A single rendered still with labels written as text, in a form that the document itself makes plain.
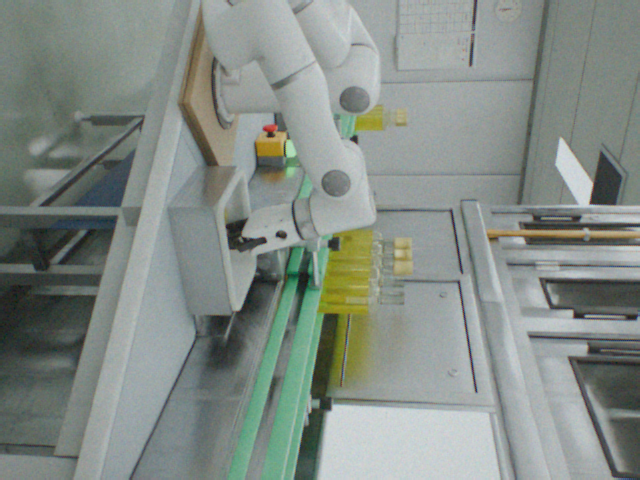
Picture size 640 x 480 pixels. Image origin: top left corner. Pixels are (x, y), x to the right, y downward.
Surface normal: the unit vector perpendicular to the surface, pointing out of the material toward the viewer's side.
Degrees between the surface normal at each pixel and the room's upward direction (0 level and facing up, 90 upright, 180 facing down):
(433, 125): 90
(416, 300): 90
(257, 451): 90
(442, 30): 90
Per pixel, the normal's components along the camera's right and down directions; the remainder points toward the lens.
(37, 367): -0.05, -0.86
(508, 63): -0.11, 0.50
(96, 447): -0.11, -0.46
